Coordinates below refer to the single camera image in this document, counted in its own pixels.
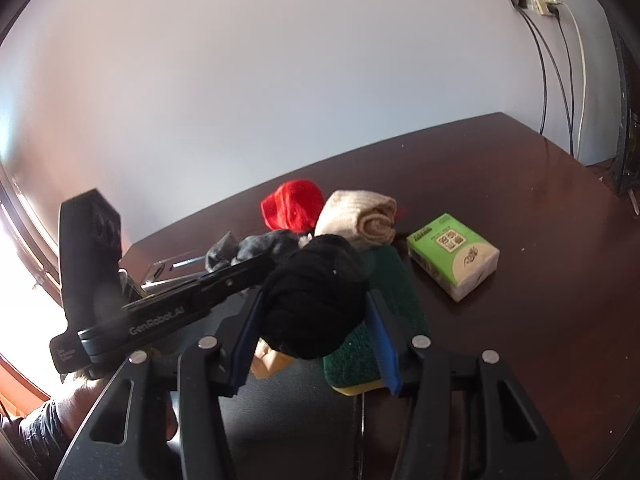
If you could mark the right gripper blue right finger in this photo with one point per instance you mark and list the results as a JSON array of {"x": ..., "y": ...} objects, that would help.
[{"x": 381, "y": 328}]

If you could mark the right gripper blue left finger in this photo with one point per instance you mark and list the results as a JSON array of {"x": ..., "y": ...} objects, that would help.
[{"x": 243, "y": 340}]

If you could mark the black sock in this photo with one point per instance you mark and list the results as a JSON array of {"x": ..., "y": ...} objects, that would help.
[{"x": 314, "y": 299}]

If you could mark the left hand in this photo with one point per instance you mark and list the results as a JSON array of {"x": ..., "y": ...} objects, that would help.
[{"x": 75, "y": 399}]

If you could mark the tan snack packet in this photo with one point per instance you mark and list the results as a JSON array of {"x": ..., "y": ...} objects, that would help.
[{"x": 267, "y": 361}]

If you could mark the green yellow sponge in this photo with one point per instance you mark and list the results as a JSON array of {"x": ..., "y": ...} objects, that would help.
[{"x": 352, "y": 369}]

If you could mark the black desk mat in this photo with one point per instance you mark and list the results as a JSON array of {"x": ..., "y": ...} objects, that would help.
[{"x": 293, "y": 425}]

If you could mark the dark grey sock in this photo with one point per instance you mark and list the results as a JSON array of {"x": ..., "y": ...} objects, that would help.
[{"x": 228, "y": 251}]

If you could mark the green tissue pack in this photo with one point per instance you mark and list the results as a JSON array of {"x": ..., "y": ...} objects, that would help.
[{"x": 453, "y": 254}]

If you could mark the beige rolled sock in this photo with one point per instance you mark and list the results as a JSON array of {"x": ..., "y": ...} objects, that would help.
[{"x": 363, "y": 218}]

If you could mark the red rolled sock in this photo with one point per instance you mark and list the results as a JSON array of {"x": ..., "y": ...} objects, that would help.
[{"x": 294, "y": 205}]

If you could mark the black television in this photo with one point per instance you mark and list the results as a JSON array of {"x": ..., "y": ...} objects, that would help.
[{"x": 625, "y": 168}]

